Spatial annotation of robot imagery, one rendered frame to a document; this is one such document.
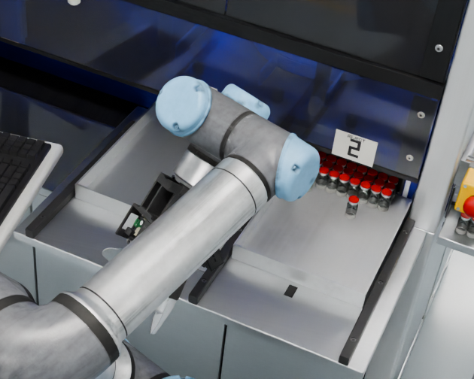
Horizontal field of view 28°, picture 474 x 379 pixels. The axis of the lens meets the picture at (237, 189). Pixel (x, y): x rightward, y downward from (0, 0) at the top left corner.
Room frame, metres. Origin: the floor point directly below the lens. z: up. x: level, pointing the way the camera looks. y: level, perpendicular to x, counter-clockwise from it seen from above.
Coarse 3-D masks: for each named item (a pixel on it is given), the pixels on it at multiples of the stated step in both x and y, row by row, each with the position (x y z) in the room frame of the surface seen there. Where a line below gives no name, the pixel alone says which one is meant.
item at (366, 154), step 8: (336, 136) 1.48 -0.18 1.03; (344, 136) 1.48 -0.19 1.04; (352, 136) 1.47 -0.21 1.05; (336, 144) 1.48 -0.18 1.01; (344, 144) 1.48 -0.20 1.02; (352, 144) 1.47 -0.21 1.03; (368, 144) 1.46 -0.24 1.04; (376, 144) 1.46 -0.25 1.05; (336, 152) 1.48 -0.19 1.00; (344, 152) 1.48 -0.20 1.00; (352, 152) 1.47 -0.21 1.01; (360, 152) 1.46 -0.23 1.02; (368, 152) 1.46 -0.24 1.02; (352, 160) 1.47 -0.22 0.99; (360, 160) 1.46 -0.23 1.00; (368, 160) 1.46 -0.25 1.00
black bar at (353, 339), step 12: (408, 228) 1.39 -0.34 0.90; (396, 252) 1.32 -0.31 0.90; (384, 264) 1.28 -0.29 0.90; (396, 264) 1.30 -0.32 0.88; (384, 276) 1.25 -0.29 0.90; (372, 288) 1.22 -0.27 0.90; (372, 300) 1.19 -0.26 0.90; (360, 312) 1.15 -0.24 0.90; (372, 312) 1.17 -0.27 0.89; (360, 324) 1.12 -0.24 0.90; (360, 336) 1.10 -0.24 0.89; (348, 348) 1.07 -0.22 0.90; (348, 360) 1.04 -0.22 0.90
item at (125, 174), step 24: (144, 120) 1.65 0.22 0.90; (120, 144) 1.55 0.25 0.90; (144, 144) 1.58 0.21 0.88; (168, 144) 1.59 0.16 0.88; (96, 168) 1.46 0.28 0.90; (120, 168) 1.49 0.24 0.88; (144, 168) 1.50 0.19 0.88; (168, 168) 1.51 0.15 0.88; (96, 192) 1.37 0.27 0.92; (120, 192) 1.42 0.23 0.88; (144, 192) 1.43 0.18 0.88
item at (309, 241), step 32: (320, 192) 1.49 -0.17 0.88; (256, 224) 1.37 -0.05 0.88; (288, 224) 1.38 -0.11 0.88; (320, 224) 1.39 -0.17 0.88; (352, 224) 1.40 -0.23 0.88; (384, 224) 1.42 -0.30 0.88; (256, 256) 1.26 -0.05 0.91; (288, 256) 1.29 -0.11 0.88; (320, 256) 1.30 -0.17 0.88; (352, 256) 1.31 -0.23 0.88; (384, 256) 1.29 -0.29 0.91; (320, 288) 1.21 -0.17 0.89; (352, 288) 1.19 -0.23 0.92
